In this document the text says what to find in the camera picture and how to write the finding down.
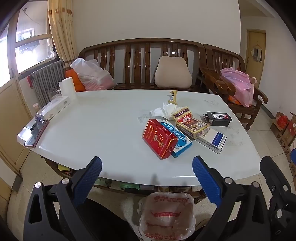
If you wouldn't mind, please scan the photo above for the red plastic bag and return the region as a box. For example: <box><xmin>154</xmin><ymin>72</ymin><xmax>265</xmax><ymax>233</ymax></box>
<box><xmin>277</xmin><ymin>115</ymin><xmax>288</xmax><ymax>129</ymax></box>

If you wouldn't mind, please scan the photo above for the white tissue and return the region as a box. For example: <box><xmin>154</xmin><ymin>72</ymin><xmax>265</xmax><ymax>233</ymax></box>
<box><xmin>150</xmin><ymin>102</ymin><xmax>178</xmax><ymax>120</ymax></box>

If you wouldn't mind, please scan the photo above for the white translucent plastic bag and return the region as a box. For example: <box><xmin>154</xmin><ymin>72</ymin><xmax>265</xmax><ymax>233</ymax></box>
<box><xmin>70</xmin><ymin>58</ymin><xmax>118</xmax><ymax>91</ymax></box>

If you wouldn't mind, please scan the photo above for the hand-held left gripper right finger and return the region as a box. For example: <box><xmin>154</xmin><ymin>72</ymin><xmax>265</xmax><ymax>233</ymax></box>
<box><xmin>192</xmin><ymin>156</ymin><xmax>271</xmax><ymax>241</ymax></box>

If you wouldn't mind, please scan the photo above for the wooden armchair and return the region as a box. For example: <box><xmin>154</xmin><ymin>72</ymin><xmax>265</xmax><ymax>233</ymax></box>
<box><xmin>200</xmin><ymin>44</ymin><xmax>269</xmax><ymax>130</ymax></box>

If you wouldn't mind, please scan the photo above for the orange cushion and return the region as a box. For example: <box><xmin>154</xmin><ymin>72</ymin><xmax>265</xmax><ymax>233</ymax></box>
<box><xmin>228</xmin><ymin>95</ymin><xmax>244</xmax><ymax>105</ymax></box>
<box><xmin>65</xmin><ymin>69</ymin><xmax>86</xmax><ymax>92</ymax></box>

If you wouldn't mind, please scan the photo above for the white paper towel roll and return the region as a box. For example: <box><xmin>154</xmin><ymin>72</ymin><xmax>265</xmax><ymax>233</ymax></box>
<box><xmin>58</xmin><ymin>77</ymin><xmax>77</xmax><ymax>100</ymax></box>

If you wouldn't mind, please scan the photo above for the yellow wooden door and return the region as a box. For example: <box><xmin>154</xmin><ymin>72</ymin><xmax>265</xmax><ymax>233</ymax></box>
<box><xmin>245</xmin><ymin>29</ymin><xmax>266</xmax><ymax>80</ymax></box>

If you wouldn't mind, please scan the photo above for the cream patterned curtain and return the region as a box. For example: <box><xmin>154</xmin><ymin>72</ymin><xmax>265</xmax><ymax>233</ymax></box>
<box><xmin>47</xmin><ymin>0</ymin><xmax>78</xmax><ymax>63</ymax></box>

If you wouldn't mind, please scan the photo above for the yellow red cigarette box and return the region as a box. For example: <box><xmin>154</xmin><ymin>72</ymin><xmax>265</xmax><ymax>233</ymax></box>
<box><xmin>171</xmin><ymin>107</ymin><xmax>210</xmax><ymax>139</ymax></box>

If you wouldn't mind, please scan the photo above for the pink plastic bag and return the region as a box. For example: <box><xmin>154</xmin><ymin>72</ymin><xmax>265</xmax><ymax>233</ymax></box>
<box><xmin>220</xmin><ymin>67</ymin><xmax>258</xmax><ymax>107</ymax></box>

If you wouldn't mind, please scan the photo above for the black cardboard box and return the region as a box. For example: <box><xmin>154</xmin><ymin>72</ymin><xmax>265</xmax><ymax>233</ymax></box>
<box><xmin>200</xmin><ymin>111</ymin><xmax>233</xmax><ymax>127</ymax></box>

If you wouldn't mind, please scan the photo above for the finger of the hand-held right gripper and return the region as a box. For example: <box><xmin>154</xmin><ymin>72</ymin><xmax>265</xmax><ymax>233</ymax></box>
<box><xmin>260</xmin><ymin>156</ymin><xmax>292</xmax><ymax>209</ymax></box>

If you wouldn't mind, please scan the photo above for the wooden slatted sofa bench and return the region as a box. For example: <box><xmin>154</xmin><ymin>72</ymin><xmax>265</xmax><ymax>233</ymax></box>
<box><xmin>78</xmin><ymin>38</ymin><xmax>206</xmax><ymax>93</ymax></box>

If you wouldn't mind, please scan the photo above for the blue white medicine box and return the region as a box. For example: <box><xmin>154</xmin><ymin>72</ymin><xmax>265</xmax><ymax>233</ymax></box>
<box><xmin>160</xmin><ymin>120</ymin><xmax>193</xmax><ymax>158</ymax></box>

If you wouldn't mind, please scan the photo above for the beige back cushion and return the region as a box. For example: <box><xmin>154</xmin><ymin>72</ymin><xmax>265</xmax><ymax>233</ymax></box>
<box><xmin>154</xmin><ymin>56</ymin><xmax>193</xmax><ymax>89</ymax></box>

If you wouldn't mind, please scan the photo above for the clear glass cup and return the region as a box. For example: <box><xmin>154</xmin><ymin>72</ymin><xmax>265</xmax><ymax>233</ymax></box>
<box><xmin>48</xmin><ymin>87</ymin><xmax>61</xmax><ymax>102</ymax></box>

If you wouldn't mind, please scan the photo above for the hanger with cloth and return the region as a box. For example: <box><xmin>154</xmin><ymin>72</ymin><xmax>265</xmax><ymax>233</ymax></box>
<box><xmin>250</xmin><ymin>42</ymin><xmax>263</xmax><ymax>63</ymax></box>

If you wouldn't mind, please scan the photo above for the row of cardboard boxes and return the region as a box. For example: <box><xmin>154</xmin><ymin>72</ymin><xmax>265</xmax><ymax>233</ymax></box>
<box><xmin>270</xmin><ymin>111</ymin><xmax>296</xmax><ymax>178</ymax></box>

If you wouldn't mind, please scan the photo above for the gold foil wrapper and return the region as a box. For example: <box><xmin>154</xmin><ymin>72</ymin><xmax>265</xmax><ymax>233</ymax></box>
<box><xmin>168</xmin><ymin>90</ymin><xmax>178</xmax><ymax>106</ymax></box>

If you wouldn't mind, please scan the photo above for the dark red smartphone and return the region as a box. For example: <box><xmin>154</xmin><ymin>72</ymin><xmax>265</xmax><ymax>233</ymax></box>
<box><xmin>24</xmin><ymin>119</ymin><xmax>50</xmax><ymax>149</ymax></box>

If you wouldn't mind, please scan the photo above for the white bag lined bin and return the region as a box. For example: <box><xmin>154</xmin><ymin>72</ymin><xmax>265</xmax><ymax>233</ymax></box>
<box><xmin>137</xmin><ymin>192</ymin><xmax>195</xmax><ymax>241</ymax></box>

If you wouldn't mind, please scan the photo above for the grey cast iron radiator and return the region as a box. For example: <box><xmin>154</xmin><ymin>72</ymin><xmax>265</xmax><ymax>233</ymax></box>
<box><xmin>30</xmin><ymin>60</ymin><xmax>65</xmax><ymax>109</ymax></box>

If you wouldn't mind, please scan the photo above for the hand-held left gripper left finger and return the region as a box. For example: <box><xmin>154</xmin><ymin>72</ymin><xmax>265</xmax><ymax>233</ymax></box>
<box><xmin>23</xmin><ymin>156</ymin><xmax>103</xmax><ymax>241</ymax></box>

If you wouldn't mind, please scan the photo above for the pale green wipes pack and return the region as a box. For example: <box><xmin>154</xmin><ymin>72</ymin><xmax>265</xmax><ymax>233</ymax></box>
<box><xmin>92</xmin><ymin>177</ymin><xmax>112</xmax><ymax>187</ymax></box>

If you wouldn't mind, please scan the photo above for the white long box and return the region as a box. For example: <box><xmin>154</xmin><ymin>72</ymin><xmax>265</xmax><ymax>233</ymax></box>
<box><xmin>36</xmin><ymin>95</ymin><xmax>71</xmax><ymax>120</ymax></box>

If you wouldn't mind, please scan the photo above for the wooden framed window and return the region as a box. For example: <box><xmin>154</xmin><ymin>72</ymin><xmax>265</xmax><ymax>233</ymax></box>
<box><xmin>0</xmin><ymin>5</ymin><xmax>55</xmax><ymax>77</ymax></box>

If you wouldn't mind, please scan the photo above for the white box blue stripe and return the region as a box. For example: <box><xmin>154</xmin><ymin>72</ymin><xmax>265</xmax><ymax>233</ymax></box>
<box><xmin>195</xmin><ymin>127</ymin><xmax>227</xmax><ymax>154</ymax></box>

